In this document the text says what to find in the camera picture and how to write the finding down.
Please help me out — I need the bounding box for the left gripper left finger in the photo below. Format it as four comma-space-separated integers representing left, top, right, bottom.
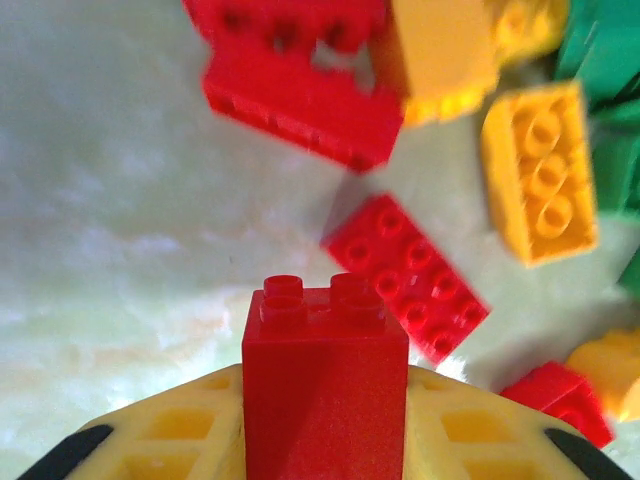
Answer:
17, 363, 246, 480

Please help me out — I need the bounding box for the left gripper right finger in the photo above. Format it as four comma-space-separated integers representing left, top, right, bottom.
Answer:
404, 364, 634, 480

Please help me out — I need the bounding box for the small red lego brick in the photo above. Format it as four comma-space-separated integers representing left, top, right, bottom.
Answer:
498, 359, 616, 450

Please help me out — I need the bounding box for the rounded yellow lego brick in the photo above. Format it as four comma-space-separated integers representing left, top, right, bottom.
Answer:
564, 327, 640, 424

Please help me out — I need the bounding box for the tall red lego brick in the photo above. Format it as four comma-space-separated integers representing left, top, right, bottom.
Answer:
241, 273, 410, 480

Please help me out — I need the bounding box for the red lego plate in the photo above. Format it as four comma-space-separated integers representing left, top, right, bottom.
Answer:
319, 192, 494, 366

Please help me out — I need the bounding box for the green lego brick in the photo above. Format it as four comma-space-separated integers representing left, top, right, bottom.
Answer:
552, 0, 640, 109
617, 244, 640, 301
587, 102, 640, 219

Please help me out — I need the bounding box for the yellow two-by-four lego brick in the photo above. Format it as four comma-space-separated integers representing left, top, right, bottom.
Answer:
480, 79, 601, 269

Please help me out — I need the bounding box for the large red lego brick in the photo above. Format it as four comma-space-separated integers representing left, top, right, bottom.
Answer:
182, 0, 406, 174

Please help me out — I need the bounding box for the large yellow lego brick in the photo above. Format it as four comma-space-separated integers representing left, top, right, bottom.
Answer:
382, 0, 501, 129

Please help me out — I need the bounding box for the small yellow lego brick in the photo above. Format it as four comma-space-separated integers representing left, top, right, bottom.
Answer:
489, 0, 571, 64

